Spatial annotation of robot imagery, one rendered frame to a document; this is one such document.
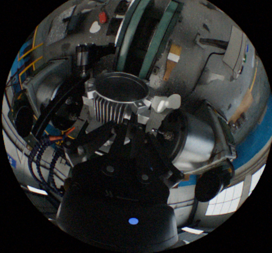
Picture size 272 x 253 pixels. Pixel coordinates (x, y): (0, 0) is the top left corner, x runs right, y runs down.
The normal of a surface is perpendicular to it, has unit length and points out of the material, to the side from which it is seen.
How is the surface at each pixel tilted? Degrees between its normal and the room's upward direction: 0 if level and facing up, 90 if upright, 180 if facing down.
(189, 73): 0
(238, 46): 55
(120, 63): 0
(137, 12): 0
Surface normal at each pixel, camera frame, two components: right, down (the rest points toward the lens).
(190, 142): 0.15, -0.15
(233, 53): -0.87, 0.15
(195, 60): -0.18, 0.72
